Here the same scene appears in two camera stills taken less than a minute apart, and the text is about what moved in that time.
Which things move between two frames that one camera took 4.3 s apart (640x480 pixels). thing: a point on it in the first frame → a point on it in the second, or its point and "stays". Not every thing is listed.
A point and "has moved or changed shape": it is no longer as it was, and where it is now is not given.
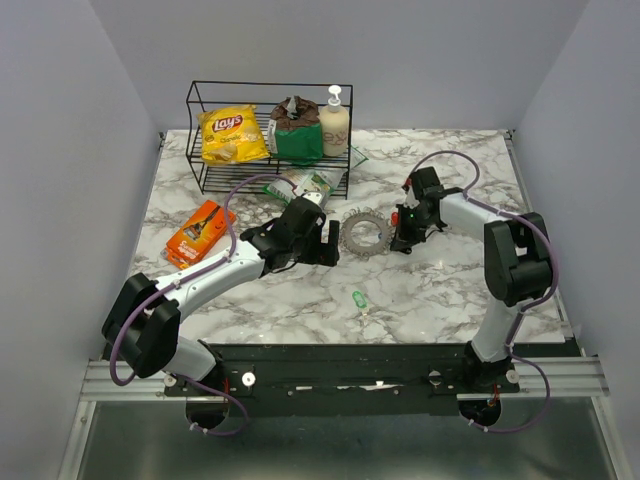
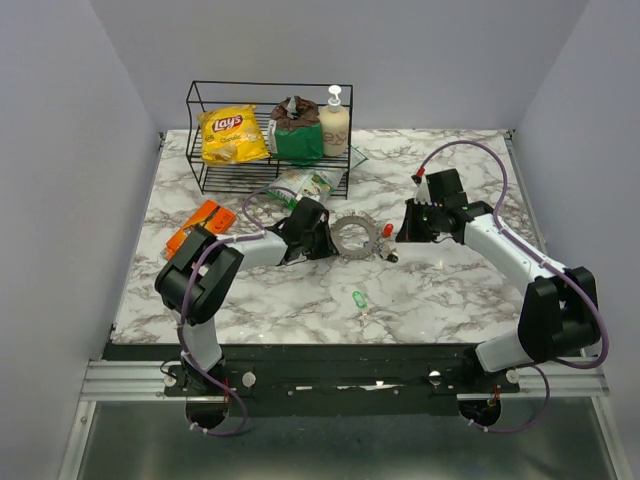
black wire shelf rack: x=270 y=136 stays
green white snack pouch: x=295 y=182 stays
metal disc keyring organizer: x=365 y=213 has moved or changed shape
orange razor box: x=199 y=233 stays
